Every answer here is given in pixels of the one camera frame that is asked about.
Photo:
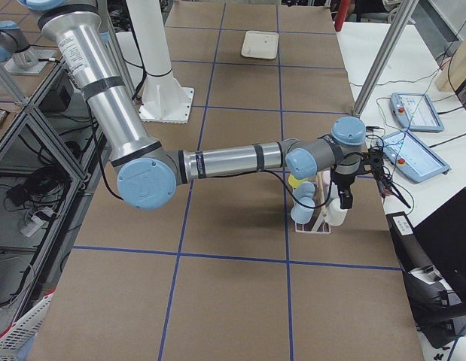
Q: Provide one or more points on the blue teach pendant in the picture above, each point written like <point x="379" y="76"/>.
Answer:
<point x="415" y="111"/>
<point x="412" y="157"/>

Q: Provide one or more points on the beige paper cup tray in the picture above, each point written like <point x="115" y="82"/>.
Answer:
<point x="260" y="45"/>

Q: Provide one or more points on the black laptop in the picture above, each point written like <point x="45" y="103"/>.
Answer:
<point x="442" y="236"/>

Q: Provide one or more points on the white wire cup rack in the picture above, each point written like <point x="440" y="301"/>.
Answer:
<point x="324" y="194"/>

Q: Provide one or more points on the pale green plastic cup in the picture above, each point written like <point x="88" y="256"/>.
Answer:
<point x="335" y="214"/>

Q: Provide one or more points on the light blue plastic cup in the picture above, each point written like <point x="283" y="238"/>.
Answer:
<point x="305" y="190"/>

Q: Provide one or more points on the blue teach pendant near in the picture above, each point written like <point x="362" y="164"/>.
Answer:
<point x="412" y="157"/>

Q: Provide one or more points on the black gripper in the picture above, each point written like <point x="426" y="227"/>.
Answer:
<point x="343" y="183"/>

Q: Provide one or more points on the aluminium frame post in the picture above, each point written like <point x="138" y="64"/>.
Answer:
<point x="392" y="36"/>

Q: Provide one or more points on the brown paper table mat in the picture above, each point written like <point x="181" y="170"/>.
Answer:
<point x="219" y="272"/>

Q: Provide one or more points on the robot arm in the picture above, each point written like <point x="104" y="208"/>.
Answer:
<point x="148" y="174"/>

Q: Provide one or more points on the yellow plastic cup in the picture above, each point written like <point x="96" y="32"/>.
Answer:
<point x="294" y="182"/>

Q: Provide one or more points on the blue teach pendant far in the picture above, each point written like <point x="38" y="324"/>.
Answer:
<point x="415" y="111"/>

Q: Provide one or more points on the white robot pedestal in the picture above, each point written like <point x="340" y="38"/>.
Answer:
<point x="163" y="98"/>

